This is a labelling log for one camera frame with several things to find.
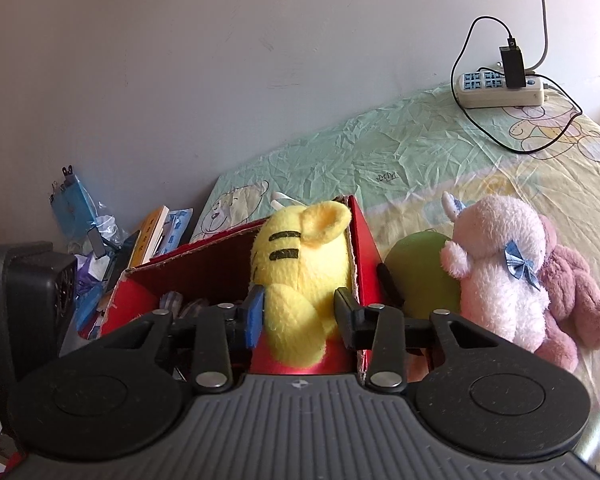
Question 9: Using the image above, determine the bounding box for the blue pencil case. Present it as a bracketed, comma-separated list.
[74, 283, 104, 332]

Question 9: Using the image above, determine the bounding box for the black charger adapter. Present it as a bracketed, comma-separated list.
[500, 36, 527, 90]

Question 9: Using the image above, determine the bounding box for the yellow tiger plush toy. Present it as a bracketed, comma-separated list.
[250, 200, 352, 368]

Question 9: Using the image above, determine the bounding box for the yellow book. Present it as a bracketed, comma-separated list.
[129, 205, 169, 268]

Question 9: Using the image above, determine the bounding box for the black left gripper housing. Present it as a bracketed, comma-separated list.
[0, 242, 76, 434]

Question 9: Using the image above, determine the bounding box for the white power strip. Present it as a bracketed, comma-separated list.
[454, 70, 545, 108]

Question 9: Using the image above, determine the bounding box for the green plush toy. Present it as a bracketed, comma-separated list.
[384, 231, 460, 318]

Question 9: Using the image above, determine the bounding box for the grey power strip cord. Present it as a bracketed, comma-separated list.
[521, 0, 552, 74]

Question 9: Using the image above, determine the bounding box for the black charger cable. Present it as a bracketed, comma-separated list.
[450, 14, 584, 155]

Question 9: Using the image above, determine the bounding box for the green cartoon bear bedsheet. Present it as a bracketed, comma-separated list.
[195, 87, 600, 471]

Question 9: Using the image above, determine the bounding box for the blue patterned book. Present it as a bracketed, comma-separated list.
[154, 208, 193, 256]

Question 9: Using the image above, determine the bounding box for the red cardboard box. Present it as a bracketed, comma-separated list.
[100, 196, 388, 375]

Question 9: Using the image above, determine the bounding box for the mauve teddy bear plush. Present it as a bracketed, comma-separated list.
[535, 216, 600, 372]

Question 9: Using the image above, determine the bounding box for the pink plush with blue bow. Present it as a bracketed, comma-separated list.
[440, 192, 550, 352]

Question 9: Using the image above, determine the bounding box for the purple tissue pack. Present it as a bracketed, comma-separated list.
[76, 252, 110, 296]

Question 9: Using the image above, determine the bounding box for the blue paper bag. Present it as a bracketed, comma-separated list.
[50, 165, 98, 243]

